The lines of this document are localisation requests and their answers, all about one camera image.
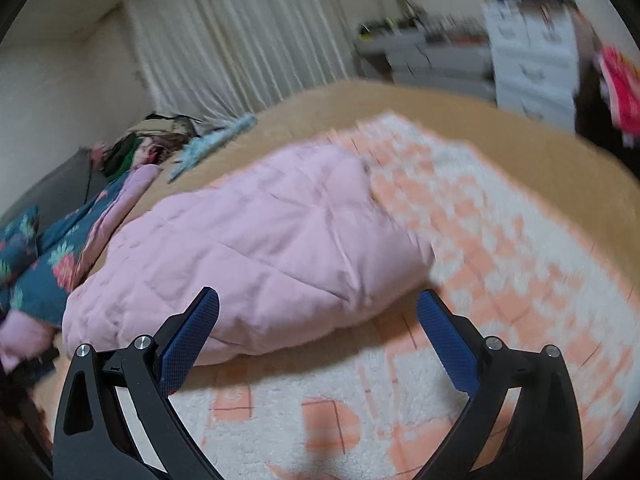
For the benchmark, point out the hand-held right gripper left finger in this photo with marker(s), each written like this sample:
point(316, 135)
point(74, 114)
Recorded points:
point(192, 332)

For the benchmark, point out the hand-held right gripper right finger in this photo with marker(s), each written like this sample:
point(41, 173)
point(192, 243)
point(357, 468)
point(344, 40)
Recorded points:
point(445, 332)

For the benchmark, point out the pink quilted jacket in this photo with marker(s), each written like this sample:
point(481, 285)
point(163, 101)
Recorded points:
point(260, 245)

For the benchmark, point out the pile of mixed clothes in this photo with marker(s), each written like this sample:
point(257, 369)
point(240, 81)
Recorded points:
point(145, 142)

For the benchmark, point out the orange white checked blanket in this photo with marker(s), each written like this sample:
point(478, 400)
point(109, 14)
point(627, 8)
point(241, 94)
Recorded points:
point(500, 260)

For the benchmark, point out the teal floral quilt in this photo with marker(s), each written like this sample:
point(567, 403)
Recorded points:
point(60, 260)

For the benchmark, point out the light blue cloth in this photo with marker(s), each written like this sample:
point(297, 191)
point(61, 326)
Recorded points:
point(215, 145)

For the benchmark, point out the grey headboard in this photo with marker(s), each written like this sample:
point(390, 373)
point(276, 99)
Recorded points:
point(55, 185)

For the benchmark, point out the tan bed sheet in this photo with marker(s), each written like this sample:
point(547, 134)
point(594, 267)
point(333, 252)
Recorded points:
point(500, 125)

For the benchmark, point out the grey cabinet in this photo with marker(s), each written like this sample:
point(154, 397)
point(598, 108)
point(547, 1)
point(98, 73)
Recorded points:
point(430, 60)

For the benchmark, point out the white drawer unit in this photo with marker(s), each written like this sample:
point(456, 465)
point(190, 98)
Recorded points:
point(535, 55)

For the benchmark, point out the red pink cloth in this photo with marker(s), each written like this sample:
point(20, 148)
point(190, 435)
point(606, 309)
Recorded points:
point(622, 95)

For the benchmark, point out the white pleated curtain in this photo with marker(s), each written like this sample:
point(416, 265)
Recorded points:
point(240, 35)

